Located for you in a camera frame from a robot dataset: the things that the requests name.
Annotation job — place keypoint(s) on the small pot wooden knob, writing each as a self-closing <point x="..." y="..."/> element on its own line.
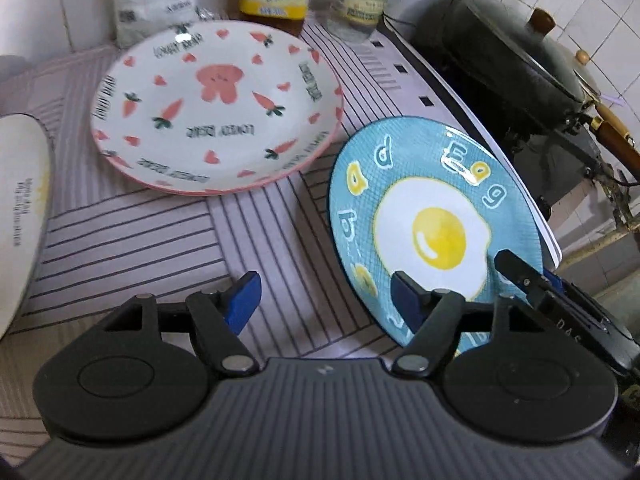
<point x="580" y="61"/>

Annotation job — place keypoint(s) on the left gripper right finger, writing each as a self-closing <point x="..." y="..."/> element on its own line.
<point x="433" y="318"/>

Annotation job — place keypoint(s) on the white ribbed bowl top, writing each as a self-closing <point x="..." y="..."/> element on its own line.
<point x="27" y="165"/>

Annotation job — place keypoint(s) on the blue fried egg plate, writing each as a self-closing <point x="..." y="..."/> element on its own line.
<point x="413" y="195"/>

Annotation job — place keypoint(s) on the wooden pot handle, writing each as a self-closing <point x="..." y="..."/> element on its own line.
<point x="613" y="134"/>

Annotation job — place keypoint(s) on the black gas stove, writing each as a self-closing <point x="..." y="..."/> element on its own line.
<point x="550" y="165"/>

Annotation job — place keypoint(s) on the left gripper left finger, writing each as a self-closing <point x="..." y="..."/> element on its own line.
<point x="217" y="321"/>

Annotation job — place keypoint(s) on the white pink carrot plate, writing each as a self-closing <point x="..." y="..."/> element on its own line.
<point x="216" y="107"/>

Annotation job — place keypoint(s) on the striped white table mat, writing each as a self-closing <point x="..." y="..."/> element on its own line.
<point x="109" y="239"/>

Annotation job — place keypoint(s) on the black pot with lid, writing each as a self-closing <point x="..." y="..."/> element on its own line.
<point x="511" y="59"/>

